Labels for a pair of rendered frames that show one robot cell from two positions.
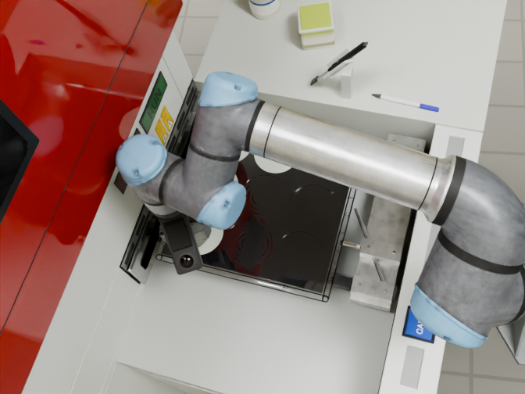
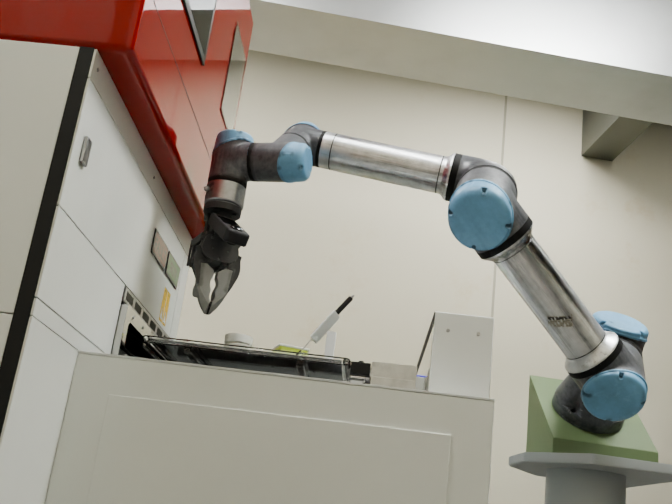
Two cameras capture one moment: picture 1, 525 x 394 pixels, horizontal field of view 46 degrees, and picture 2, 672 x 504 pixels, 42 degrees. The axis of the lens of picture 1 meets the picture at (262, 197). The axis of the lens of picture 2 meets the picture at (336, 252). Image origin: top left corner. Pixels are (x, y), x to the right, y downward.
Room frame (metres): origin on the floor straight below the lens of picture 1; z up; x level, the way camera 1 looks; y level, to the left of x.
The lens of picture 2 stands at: (-0.98, 0.74, 0.57)
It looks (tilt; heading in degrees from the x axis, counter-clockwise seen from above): 19 degrees up; 330
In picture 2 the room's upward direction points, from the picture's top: 7 degrees clockwise
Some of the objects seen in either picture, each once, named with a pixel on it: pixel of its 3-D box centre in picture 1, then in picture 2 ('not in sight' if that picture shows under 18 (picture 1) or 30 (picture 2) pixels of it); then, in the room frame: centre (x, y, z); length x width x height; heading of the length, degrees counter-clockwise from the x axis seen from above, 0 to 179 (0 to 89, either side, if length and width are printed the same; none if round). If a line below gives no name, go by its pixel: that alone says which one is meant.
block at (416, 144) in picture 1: (405, 146); not in sight; (0.56, -0.32, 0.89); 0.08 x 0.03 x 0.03; 56
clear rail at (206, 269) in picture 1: (239, 277); (245, 350); (0.40, 0.10, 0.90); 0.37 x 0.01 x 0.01; 56
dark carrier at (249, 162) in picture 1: (262, 197); (255, 370); (0.56, 0.00, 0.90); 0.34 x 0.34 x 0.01; 56
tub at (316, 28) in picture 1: (316, 26); (288, 361); (0.85, -0.23, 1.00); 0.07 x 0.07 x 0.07; 76
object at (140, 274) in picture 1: (170, 184); (147, 357); (0.66, 0.18, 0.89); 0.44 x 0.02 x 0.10; 146
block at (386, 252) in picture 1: (381, 251); not in sight; (0.36, -0.19, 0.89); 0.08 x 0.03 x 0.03; 56
